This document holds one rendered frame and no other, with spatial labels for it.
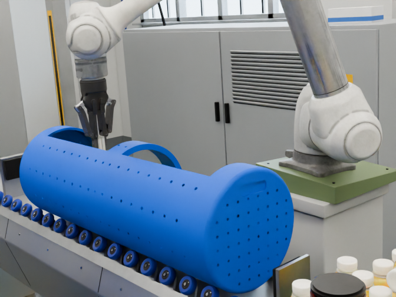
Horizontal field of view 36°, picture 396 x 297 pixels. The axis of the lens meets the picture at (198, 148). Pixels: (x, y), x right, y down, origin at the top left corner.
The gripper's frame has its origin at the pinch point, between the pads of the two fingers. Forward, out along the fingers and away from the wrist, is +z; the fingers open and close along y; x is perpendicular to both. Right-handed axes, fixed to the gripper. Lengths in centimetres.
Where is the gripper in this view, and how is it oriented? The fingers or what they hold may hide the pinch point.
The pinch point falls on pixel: (99, 148)
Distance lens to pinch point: 177.8
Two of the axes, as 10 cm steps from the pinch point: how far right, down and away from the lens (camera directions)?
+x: 6.6, 1.3, -7.4
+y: -7.5, 2.0, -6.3
